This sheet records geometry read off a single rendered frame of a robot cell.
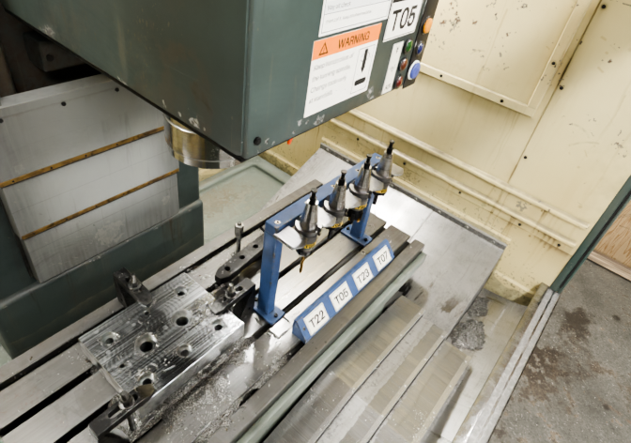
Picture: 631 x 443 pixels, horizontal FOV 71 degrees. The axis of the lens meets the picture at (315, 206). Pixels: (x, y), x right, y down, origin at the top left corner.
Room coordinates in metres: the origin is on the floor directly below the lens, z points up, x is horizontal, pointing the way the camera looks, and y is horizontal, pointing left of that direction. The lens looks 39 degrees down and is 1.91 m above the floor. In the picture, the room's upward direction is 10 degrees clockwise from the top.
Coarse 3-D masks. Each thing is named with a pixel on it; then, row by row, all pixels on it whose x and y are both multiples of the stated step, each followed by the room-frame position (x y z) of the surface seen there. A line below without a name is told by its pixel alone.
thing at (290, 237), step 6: (288, 228) 0.77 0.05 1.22; (276, 234) 0.74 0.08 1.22; (282, 234) 0.75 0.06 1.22; (288, 234) 0.75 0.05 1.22; (294, 234) 0.75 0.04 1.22; (282, 240) 0.73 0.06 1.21; (288, 240) 0.73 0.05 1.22; (294, 240) 0.73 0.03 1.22; (300, 240) 0.74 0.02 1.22; (306, 240) 0.74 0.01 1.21; (288, 246) 0.71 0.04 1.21; (294, 246) 0.71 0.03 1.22; (300, 246) 0.72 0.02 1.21
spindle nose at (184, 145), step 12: (168, 120) 0.62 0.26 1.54; (168, 132) 0.62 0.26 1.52; (180, 132) 0.60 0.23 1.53; (192, 132) 0.59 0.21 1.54; (168, 144) 0.62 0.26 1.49; (180, 144) 0.60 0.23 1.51; (192, 144) 0.59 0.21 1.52; (204, 144) 0.59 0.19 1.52; (180, 156) 0.60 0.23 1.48; (192, 156) 0.59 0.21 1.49; (204, 156) 0.59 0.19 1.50; (216, 156) 0.60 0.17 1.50; (228, 156) 0.61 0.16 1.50; (204, 168) 0.60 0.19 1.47; (216, 168) 0.60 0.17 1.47
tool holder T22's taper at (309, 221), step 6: (306, 204) 0.78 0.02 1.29; (306, 210) 0.77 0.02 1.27; (312, 210) 0.77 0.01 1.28; (306, 216) 0.77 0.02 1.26; (312, 216) 0.77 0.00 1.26; (300, 222) 0.78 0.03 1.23; (306, 222) 0.77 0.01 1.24; (312, 222) 0.77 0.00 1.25; (306, 228) 0.77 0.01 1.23; (312, 228) 0.77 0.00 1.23
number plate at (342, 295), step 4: (344, 284) 0.87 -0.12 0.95; (340, 288) 0.85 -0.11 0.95; (344, 288) 0.86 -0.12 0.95; (348, 288) 0.87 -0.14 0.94; (332, 292) 0.83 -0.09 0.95; (336, 292) 0.83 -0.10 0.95; (340, 292) 0.84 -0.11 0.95; (344, 292) 0.85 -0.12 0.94; (348, 292) 0.86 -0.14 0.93; (332, 296) 0.82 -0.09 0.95; (336, 296) 0.83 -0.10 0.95; (340, 296) 0.83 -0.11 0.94; (344, 296) 0.84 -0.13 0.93; (348, 296) 0.85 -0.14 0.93; (332, 300) 0.81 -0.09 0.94; (336, 300) 0.82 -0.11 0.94; (340, 300) 0.82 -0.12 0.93; (344, 300) 0.83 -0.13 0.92; (332, 304) 0.80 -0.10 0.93; (336, 304) 0.81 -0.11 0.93; (340, 304) 0.82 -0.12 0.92; (344, 304) 0.82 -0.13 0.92; (336, 308) 0.80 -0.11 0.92
